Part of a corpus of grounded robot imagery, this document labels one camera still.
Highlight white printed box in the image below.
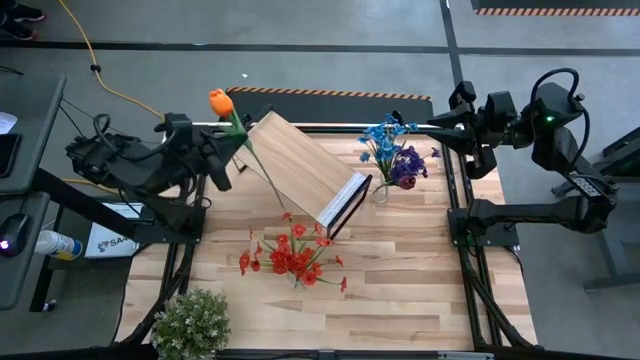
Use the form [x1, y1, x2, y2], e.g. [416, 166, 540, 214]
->
[84, 202, 146, 260]

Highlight person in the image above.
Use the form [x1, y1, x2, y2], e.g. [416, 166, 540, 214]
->
[0, 0, 47, 41]

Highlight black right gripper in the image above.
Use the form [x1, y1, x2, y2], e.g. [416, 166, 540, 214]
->
[426, 79, 520, 181]

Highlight black floor mat striped edge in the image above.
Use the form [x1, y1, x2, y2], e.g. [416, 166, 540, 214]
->
[471, 0, 640, 17]
[218, 86, 435, 125]

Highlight potted plant white blossoms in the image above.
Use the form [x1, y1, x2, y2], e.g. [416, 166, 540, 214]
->
[149, 287, 234, 360]

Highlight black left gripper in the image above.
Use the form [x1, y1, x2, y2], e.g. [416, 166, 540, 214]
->
[161, 112, 248, 195]

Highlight orange tulip green stem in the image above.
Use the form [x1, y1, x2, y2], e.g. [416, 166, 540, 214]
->
[208, 88, 287, 212]

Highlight purple flower bunch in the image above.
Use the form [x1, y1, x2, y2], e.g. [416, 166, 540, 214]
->
[387, 143, 442, 191]

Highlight black metal table frame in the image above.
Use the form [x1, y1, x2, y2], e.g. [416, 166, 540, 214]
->
[113, 109, 540, 360]

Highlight black tablet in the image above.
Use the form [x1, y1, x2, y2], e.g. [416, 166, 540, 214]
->
[0, 133, 22, 179]

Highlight black computer mouse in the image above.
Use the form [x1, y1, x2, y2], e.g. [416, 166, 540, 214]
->
[0, 213, 31, 259]

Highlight grey metal cart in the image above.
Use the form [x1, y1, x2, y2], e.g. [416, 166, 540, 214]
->
[551, 127, 640, 291]

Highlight yellow power cable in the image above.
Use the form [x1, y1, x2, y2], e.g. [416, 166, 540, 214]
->
[57, 0, 169, 121]
[62, 177, 121, 196]

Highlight large red flower bunch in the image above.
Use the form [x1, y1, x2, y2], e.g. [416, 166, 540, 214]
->
[269, 210, 349, 294]

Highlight wooden shelf black metal frame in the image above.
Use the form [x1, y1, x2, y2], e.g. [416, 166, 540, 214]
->
[224, 110, 374, 245]

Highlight blue flower bunch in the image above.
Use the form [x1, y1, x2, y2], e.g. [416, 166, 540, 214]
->
[356, 112, 421, 191]

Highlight white plastic bottle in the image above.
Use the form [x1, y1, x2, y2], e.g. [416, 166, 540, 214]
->
[34, 229, 84, 262]

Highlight small red flower bunch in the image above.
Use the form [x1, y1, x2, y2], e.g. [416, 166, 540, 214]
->
[238, 227, 281, 275]

